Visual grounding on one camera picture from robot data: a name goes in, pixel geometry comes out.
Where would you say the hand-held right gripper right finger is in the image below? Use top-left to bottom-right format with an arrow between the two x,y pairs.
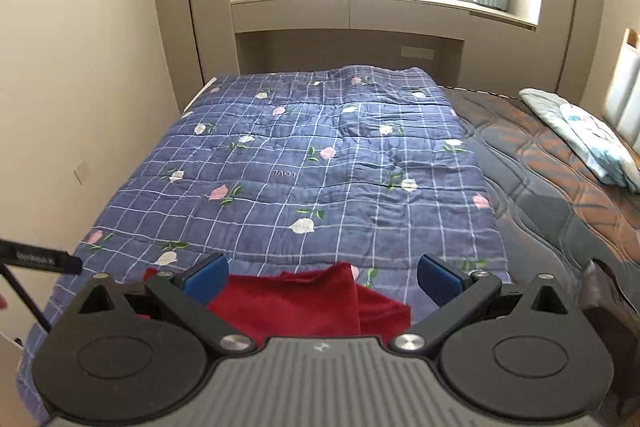
387,253 -> 571,360

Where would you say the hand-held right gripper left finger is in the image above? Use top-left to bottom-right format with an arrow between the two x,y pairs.
75,252 -> 258,360

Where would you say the brown and grey quilted mattress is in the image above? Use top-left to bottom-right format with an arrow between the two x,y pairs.
440,86 -> 640,308

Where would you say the light blue printed pillow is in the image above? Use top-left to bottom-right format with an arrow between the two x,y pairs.
519,88 -> 640,194

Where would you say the red long-sleeved sweater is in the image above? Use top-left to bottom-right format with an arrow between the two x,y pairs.
142,261 -> 412,339

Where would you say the beige tall wardrobe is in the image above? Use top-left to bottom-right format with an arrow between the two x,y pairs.
146,0 -> 239,115
536,0 -> 608,106

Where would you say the blue checked floral quilt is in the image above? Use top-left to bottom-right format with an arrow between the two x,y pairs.
15,66 -> 513,408

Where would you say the beige window seat cabinet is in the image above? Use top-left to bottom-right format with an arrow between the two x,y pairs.
230,0 -> 538,82

